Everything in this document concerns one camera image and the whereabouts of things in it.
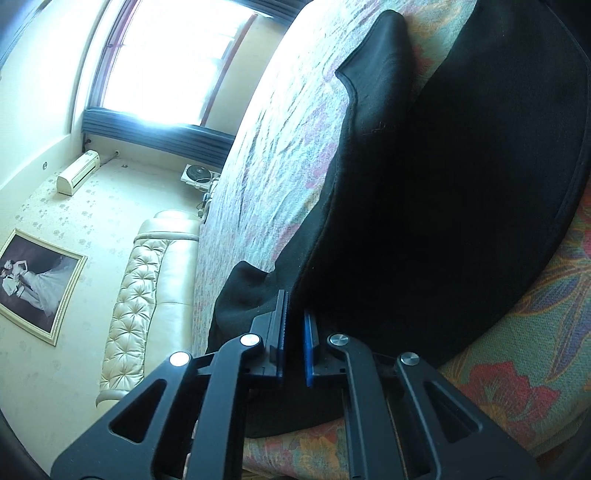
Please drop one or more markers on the cream tufted leather headboard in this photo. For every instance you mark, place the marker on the cream tufted leather headboard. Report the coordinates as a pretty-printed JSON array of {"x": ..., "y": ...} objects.
[{"x": 152, "y": 315}]

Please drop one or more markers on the window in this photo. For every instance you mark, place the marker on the window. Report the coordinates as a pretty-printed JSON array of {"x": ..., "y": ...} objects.
[{"x": 184, "y": 62}]

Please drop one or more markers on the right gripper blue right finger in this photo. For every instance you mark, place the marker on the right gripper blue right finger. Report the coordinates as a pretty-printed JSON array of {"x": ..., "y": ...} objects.
[{"x": 310, "y": 348}]

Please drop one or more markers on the white box fan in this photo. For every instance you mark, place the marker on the white box fan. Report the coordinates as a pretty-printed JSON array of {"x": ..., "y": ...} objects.
[{"x": 199, "y": 177}]

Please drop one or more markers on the left blue curtain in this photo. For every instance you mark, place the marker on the left blue curtain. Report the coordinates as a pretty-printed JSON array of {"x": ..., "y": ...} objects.
[{"x": 197, "y": 143}]

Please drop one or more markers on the black pants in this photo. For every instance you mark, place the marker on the black pants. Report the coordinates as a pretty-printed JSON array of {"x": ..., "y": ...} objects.
[{"x": 440, "y": 209}]

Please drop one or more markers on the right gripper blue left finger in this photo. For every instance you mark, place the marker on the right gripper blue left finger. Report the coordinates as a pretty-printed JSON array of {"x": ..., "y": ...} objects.
[{"x": 278, "y": 325}]

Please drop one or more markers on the white wall air conditioner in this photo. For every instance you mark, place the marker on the white wall air conditioner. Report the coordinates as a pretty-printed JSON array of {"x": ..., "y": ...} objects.
[{"x": 71, "y": 178}]

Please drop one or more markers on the framed wedding photo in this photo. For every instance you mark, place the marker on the framed wedding photo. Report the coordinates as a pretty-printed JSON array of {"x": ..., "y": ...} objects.
[{"x": 37, "y": 282}]

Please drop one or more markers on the floral bedspread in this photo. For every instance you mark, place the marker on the floral bedspread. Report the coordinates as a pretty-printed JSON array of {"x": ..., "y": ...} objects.
[{"x": 530, "y": 372}]

